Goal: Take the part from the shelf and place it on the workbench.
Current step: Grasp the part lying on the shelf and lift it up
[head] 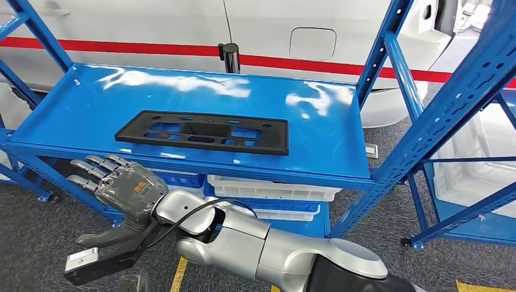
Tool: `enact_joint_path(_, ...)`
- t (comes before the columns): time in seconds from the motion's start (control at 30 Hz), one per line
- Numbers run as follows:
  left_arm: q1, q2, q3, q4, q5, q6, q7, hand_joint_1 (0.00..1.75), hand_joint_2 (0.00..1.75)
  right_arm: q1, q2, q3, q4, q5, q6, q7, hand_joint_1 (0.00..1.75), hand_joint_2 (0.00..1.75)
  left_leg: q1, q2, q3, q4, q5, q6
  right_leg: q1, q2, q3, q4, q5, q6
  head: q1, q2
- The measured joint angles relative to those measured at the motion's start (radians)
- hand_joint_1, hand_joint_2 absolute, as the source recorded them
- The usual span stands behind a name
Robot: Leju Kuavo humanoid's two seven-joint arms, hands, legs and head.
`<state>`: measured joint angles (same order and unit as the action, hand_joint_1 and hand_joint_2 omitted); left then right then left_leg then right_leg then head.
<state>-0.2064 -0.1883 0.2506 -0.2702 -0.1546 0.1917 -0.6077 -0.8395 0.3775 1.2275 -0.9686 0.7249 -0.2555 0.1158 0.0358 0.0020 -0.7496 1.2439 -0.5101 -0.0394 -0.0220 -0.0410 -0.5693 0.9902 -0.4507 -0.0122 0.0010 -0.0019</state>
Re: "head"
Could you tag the silver floor outlet plate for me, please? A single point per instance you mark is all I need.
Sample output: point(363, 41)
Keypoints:
point(371, 151)

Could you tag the blue plastic crate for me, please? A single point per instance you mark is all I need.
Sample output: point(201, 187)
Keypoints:
point(282, 206)
point(181, 180)

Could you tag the black barrier post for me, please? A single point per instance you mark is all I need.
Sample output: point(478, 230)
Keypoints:
point(230, 58)

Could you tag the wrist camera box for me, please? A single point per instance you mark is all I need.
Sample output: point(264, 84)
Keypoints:
point(80, 260)
point(129, 284)

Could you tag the large white plastic crate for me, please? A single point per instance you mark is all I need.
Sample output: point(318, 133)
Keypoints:
point(12, 109)
point(475, 177)

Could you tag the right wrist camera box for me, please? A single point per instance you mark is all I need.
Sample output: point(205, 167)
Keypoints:
point(80, 260)

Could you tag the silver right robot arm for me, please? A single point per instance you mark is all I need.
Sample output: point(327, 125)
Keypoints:
point(282, 254)

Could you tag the black plastic plate part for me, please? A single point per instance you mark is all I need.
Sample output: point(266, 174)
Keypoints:
point(278, 137)

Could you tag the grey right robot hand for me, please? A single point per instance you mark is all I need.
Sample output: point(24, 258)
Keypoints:
point(129, 189)

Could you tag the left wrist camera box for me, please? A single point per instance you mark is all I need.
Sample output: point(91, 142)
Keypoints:
point(129, 284)

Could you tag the white car body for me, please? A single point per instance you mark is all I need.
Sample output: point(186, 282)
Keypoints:
point(121, 20)

